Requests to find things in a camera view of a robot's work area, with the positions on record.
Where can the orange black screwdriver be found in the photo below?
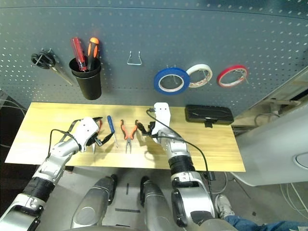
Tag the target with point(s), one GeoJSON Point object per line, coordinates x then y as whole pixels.
{"type": "Point", "coordinates": [92, 53]}

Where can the silver left robot leg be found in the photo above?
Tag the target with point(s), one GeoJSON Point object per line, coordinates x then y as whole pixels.
{"type": "Point", "coordinates": [93, 204]}

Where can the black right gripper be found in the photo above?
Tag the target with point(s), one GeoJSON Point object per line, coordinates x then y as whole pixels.
{"type": "Point", "coordinates": [152, 128]}

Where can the blue tape roll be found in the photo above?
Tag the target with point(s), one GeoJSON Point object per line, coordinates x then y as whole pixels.
{"type": "Point", "coordinates": [157, 83]}

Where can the short black floor tape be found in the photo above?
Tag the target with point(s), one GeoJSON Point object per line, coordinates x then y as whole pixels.
{"type": "Point", "coordinates": [127, 188]}

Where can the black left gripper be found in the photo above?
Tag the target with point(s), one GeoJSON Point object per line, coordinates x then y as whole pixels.
{"type": "Point", "coordinates": [95, 139]}

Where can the silver right robot leg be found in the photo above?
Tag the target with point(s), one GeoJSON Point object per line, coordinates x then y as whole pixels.
{"type": "Point", "coordinates": [156, 204]}

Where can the black cup holder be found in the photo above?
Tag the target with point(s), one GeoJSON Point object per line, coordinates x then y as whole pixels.
{"type": "Point", "coordinates": [90, 84]}

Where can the metal peg hook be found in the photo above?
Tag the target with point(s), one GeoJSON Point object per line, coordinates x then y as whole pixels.
{"type": "Point", "coordinates": [175, 80]}
{"type": "Point", "coordinates": [244, 75]}
{"type": "Point", "coordinates": [205, 77]}

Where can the large white machine shell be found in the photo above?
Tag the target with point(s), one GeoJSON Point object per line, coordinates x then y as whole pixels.
{"type": "Point", "coordinates": [264, 149]}

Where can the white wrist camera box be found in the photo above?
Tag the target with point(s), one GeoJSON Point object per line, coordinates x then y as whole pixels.
{"type": "Point", "coordinates": [162, 118]}
{"type": "Point", "coordinates": [85, 131]}

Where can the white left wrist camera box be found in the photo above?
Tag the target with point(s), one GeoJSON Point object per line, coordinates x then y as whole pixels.
{"type": "Point", "coordinates": [85, 131]}

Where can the silver robot leg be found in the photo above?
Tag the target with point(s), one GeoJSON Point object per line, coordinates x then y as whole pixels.
{"type": "Point", "coordinates": [93, 204]}
{"type": "Point", "coordinates": [156, 204]}

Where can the white sneaker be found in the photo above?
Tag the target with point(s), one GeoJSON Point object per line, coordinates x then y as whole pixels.
{"type": "Point", "coordinates": [223, 204]}

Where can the blue jeans leg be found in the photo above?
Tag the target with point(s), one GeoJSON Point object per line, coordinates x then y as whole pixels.
{"type": "Point", "coordinates": [264, 225]}

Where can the dark grey pegboard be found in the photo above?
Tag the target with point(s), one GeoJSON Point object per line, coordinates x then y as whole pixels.
{"type": "Point", "coordinates": [168, 31]}

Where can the white tape roll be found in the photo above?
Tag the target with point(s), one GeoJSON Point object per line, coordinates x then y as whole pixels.
{"type": "Point", "coordinates": [209, 73]}

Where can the brown wooden frame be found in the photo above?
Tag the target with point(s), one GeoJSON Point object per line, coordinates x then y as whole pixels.
{"type": "Point", "coordinates": [284, 96]}

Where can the orange black needle-nose pliers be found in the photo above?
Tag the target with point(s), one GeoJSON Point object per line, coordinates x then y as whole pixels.
{"type": "Point", "coordinates": [128, 138]}

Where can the long black floor tape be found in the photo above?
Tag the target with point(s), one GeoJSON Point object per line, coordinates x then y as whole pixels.
{"type": "Point", "coordinates": [127, 210]}

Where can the red tape roll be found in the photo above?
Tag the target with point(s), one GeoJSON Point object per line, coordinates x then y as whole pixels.
{"type": "Point", "coordinates": [220, 78]}

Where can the black tool case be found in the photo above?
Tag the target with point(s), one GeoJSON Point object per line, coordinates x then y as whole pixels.
{"type": "Point", "coordinates": [209, 115]}

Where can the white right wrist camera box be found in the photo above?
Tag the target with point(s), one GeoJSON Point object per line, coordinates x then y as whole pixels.
{"type": "Point", "coordinates": [162, 118]}

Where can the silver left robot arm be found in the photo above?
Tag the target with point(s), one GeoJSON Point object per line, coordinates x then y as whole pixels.
{"type": "Point", "coordinates": [55, 156]}

